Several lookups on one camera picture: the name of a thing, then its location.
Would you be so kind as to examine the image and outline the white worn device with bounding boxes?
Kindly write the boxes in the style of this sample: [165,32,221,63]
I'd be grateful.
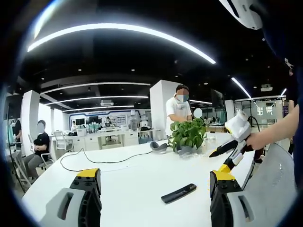
[219,0,264,30]

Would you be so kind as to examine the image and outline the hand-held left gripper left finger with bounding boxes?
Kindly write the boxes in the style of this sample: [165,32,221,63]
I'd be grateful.
[45,167,102,227]

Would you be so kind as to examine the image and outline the black cable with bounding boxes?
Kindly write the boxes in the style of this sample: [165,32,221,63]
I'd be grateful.
[60,148,153,172]

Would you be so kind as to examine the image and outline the short ceiling strip light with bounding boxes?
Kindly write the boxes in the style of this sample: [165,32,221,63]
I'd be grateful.
[231,77,252,100]

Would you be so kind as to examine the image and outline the grey plant pot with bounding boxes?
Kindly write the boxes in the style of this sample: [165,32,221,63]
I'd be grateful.
[176,145,197,156]

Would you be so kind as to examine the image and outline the green leafy plant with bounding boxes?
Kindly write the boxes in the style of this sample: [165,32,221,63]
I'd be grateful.
[167,117,208,152]

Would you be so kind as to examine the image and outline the black remote control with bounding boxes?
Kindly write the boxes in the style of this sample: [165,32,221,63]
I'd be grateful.
[160,183,197,204]

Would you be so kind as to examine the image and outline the grey mesh chair back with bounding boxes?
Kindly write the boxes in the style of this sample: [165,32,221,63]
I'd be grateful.
[245,141,298,227]

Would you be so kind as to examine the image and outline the person's right hand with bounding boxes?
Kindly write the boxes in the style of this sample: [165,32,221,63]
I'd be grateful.
[245,132,265,151]

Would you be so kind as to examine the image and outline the white office chair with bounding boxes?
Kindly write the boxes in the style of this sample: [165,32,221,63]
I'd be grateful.
[53,131,73,152]

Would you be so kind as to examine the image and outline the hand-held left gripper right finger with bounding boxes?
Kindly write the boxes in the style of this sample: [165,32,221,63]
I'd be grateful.
[209,170,259,227]

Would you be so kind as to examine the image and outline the long curved ceiling light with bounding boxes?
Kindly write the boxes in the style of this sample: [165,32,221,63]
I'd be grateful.
[27,23,216,65]

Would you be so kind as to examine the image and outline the white counter cabinet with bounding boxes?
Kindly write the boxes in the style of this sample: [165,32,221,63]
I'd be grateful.
[71,129,141,151]

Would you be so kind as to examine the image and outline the person's dark shirt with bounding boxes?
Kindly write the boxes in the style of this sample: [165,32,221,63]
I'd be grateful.
[248,0,303,190]

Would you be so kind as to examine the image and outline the grey curved headset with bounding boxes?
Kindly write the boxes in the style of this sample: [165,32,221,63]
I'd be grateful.
[149,140,168,154]

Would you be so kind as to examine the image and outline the thin ceiling strip light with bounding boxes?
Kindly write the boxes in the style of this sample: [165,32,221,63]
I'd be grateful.
[44,95,149,106]

